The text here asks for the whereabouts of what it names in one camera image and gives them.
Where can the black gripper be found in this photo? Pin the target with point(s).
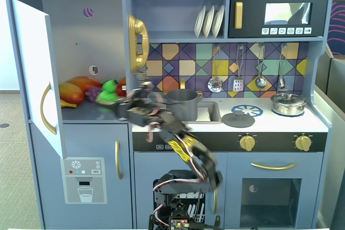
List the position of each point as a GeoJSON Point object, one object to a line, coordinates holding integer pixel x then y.
{"type": "Point", "coordinates": [124, 108]}

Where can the green toy pineapple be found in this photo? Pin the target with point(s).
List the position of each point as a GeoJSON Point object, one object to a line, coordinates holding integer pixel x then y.
{"type": "Point", "coordinates": [109, 90]}

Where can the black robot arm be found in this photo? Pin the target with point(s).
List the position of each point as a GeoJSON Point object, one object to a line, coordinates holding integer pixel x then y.
{"type": "Point", "coordinates": [188, 146]}

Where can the blue shopping list cabinet door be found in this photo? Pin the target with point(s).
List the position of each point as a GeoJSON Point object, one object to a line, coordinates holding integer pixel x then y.
{"type": "Point", "coordinates": [32, 65]}

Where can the red toy fruit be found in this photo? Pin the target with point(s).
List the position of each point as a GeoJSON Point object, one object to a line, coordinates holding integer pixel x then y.
{"type": "Point", "coordinates": [122, 83]}

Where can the purple toy grapes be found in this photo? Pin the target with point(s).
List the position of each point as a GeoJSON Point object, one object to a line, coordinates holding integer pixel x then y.
{"type": "Point", "coordinates": [93, 91]}

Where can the blue fridge door with dispenser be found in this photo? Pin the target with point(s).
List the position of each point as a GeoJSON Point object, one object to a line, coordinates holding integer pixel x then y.
{"type": "Point", "coordinates": [89, 138]}

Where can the red orange toy mango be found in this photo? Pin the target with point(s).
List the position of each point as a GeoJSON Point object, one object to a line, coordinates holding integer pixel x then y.
{"type": "Point", "coordinates": [83, 82]}

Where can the yellow orange toy mango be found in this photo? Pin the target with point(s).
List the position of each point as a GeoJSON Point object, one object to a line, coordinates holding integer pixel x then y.
{"type": "Point", "coordinates": [71, 92]}

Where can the yellow toy banana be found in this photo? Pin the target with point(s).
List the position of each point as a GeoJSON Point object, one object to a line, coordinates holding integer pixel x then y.
{"type": "Point", "coordinates": [67, 104]}

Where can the gray toy pot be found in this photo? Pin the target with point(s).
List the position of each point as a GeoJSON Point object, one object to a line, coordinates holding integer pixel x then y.
{"type": "Point", "coordinates": [183, 106]}

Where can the gold toy telephone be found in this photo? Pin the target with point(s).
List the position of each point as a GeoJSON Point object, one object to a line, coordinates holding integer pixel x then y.
{"type": "Point", "coordinates": [138, 44]}

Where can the gold toy faucet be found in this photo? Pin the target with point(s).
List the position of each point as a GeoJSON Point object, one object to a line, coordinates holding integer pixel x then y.
{"type": "Point", "coordinates": [183, 84]}

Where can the gray toy sink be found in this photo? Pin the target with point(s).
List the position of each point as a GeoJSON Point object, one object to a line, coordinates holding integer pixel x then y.
{"type": "Point", "coordinates": [211, 112]}

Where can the steel skimmer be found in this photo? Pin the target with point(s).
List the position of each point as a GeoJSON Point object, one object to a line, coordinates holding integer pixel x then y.
{"type": "Point", "coordinates": [215, 85]}

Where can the white toy plate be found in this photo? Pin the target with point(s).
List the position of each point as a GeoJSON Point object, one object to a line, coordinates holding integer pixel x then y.
{"type": "Point", "coordinates": [199, 22]}
{"type": "Point", "coordinates": [218, 21]}
{"type": "Point", "coordinates": [208, 22]}

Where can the gray pot lid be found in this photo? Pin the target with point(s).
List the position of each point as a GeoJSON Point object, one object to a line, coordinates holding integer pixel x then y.
{"type": "Point", "coordinates": [238, 119]}

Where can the steel slotted spatula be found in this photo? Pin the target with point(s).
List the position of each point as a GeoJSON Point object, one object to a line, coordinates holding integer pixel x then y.
{"type": "Point", "coordinates": [238, 85]}

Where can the small green circuit board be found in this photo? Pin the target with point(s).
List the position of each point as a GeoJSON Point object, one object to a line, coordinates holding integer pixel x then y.
{"type": "Point", "coordinates": [178, 223]}

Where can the gold stove knob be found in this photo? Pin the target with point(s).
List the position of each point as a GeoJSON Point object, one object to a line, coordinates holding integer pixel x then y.
{"type": "Point", "coordinates": [247, 143]}
{"type": "Point", "coordinates": [303, 143]}

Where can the steel ladle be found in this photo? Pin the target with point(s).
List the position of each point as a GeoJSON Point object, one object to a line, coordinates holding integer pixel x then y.
{"type": "Point", "coordinates": [260, 82]}

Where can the black toy microwave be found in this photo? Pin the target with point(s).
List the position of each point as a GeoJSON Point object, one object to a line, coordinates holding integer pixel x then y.
{"type": "Point", "coordinates": [250, 12]}

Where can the steel spoon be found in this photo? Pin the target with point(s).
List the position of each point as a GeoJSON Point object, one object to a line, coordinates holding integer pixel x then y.
{"type": "Point", "coordinates": [281, 82]}

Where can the steel pot with lid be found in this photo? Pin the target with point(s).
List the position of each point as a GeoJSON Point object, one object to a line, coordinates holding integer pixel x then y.
{"type": "Point", "coordinates": [288, 104]}

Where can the blue oven door with window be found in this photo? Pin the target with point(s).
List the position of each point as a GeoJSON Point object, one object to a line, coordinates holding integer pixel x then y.
{"type": "Point", "coordinates": [272, 203]}

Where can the gray desk divider panel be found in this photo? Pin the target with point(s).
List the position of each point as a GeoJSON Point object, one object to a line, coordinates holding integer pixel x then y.
{"type": "Point", "coordinates": [334, 122]}

